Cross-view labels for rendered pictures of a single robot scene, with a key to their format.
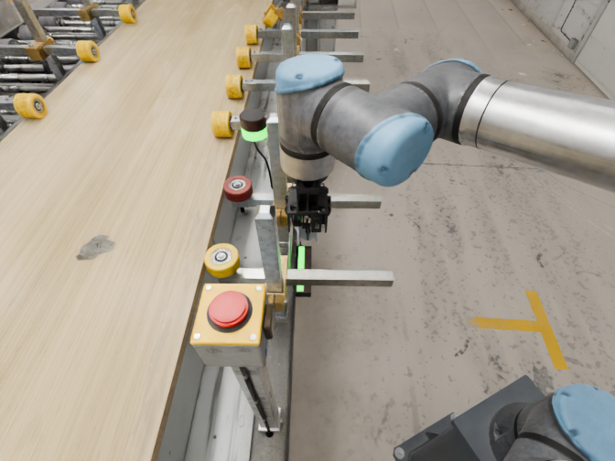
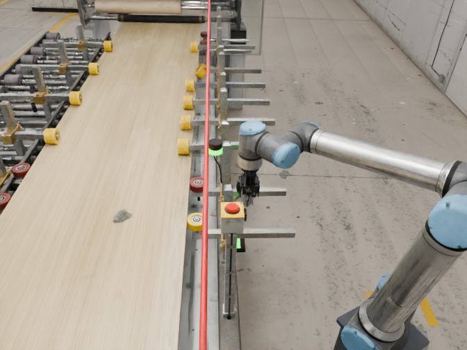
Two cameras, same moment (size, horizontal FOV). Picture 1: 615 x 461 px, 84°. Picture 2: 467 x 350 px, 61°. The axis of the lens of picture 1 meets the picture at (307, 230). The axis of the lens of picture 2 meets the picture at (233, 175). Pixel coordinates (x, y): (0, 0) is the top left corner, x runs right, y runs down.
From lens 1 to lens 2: 0.90 m
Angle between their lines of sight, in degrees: 14
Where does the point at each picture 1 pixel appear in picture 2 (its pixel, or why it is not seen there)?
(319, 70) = (257, 128)
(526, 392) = not seen: hidden behind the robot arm
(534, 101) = (331, 139)
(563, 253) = not seen: hidden behind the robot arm
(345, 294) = (264, 278)
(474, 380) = not seen: hidden behind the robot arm
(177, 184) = (160, 182)
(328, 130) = (261, 148)
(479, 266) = (370, 254)
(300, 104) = (250, 139)
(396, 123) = (285, 146)
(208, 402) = (185, 313)
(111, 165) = (115, 172)
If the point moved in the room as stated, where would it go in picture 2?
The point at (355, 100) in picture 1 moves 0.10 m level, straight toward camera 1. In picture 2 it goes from (271, 138) to (271, 155)
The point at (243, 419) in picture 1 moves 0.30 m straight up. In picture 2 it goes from (209, 320) to (208, 270)
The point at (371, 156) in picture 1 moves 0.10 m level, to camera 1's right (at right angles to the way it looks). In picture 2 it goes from (278, 157) to (308, 157)
